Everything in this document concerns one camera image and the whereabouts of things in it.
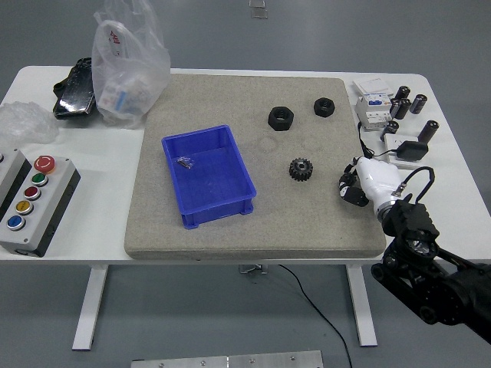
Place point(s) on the black power adapter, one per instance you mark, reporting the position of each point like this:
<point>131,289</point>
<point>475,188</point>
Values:
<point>412,150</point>

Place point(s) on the blue plastic box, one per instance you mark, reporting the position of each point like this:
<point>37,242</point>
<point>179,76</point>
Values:
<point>215,180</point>

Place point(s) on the white small carton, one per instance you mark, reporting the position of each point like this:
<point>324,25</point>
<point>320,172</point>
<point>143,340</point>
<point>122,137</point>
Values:
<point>372,87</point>

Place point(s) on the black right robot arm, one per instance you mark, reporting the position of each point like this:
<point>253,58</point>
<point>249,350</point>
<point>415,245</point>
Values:
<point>412,224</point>

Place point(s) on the large black gear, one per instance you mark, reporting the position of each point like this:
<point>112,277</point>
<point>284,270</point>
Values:
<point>300,170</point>

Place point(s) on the white blue carton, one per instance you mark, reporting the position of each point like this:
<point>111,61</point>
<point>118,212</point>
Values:
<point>115,97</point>

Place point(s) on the grey push-button control box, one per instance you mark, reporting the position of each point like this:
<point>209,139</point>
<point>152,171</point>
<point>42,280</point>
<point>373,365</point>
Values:
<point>42,207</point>

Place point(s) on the metal bracket under table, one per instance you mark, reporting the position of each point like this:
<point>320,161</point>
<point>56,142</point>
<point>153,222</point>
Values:
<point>251,269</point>

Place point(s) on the silver metal plate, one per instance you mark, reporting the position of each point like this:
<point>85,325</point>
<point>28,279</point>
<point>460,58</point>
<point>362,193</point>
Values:
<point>230,361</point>

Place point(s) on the white wall socket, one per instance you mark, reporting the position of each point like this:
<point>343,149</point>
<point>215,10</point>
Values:
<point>395,140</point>

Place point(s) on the grey-brown mat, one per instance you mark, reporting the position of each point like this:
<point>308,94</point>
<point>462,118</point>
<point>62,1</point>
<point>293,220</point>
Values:
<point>230,99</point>

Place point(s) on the metal floor fixture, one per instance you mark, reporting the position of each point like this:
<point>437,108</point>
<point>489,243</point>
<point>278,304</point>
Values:
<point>257,3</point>
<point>259,14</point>

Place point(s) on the small bagged metal screw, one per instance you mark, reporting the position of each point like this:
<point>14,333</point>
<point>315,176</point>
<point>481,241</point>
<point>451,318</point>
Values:
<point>185,163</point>

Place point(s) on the white table leg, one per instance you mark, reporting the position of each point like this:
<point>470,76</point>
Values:
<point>90,306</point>
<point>362,306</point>

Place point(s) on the white circuit breaker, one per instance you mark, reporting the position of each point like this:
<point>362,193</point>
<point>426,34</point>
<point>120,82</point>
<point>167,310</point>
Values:
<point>370,111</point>

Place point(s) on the large black hex nut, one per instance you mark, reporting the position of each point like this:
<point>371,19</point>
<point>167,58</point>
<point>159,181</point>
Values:
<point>281,119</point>

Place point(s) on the black cylindrical capacitor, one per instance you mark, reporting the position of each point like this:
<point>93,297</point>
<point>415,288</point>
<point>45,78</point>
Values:
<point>403,93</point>
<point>390,130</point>
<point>394,106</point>
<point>418,103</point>
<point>427,131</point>
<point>403,109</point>

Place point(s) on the small black hex nut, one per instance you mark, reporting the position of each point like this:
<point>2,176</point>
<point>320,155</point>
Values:
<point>325,107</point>

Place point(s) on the black wrapped package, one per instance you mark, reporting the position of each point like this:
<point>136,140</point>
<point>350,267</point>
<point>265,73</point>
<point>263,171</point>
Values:
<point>74,92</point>

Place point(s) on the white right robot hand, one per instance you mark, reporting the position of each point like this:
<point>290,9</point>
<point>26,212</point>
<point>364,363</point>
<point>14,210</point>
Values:
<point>377,180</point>

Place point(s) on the clear bubble wrap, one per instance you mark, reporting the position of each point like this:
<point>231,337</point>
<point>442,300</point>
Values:
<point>23,120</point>

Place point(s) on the translucent white plastic bag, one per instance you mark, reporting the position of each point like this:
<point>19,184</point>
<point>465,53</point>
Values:
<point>130,57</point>

